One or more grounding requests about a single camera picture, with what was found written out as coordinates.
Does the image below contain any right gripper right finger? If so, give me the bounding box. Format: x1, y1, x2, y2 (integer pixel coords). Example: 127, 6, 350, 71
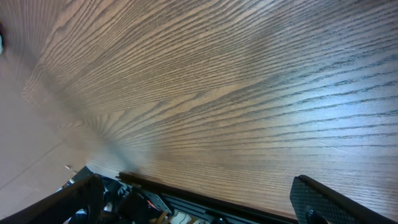
290, 175, 397, 224

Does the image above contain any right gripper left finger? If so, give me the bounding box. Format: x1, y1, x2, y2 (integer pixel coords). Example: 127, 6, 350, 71
1, 174, 104, 224

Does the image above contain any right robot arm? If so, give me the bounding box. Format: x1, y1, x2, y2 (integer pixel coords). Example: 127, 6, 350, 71
1, 167, 392, 223

